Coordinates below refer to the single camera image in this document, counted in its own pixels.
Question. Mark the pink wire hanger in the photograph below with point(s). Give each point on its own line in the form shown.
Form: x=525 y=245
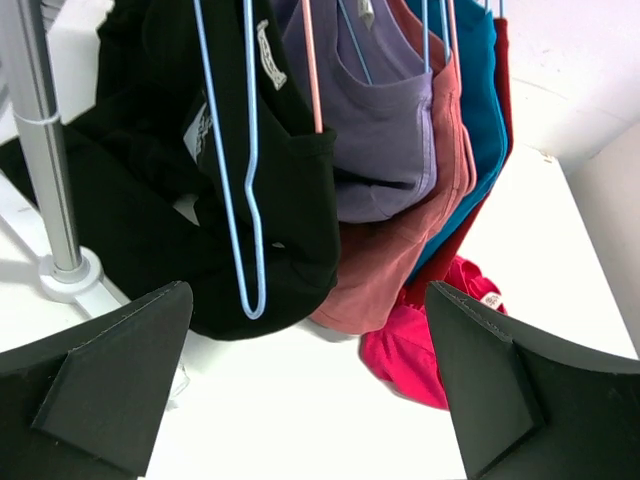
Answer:
x=312 y=65

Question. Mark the blue hanger in purple shirt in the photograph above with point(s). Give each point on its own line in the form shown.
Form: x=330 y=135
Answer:
x=354 y=41

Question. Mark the black t-shirt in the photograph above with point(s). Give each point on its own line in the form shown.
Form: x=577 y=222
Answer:
x=167 y=139

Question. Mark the dark red t-shirt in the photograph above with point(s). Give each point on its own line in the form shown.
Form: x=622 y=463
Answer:
x=438 y=266

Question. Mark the teal t-shirt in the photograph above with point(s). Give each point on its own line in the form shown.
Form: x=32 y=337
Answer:
x=481 y=114

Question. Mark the blue hanger in red shirt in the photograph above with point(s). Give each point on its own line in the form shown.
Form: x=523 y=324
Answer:
x=496 y=7

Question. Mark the salmon pink t-shirt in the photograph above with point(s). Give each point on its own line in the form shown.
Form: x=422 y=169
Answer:
x=378 y=258

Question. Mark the magenta t-shirt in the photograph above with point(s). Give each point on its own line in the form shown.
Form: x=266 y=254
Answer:
x=402 y=354

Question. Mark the silver clothes rack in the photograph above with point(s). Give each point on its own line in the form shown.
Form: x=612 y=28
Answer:
x=68 y=273

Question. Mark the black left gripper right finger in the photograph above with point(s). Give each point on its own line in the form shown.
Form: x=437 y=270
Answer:
x=527 y=404

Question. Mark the light blue wire hanger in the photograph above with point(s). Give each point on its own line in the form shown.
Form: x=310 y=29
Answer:
x=256 y=311

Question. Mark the purple t-shirt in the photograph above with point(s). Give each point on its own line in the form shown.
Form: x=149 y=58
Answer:
x=384 y=157

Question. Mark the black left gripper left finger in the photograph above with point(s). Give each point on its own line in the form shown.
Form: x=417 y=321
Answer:
x=87 y=402

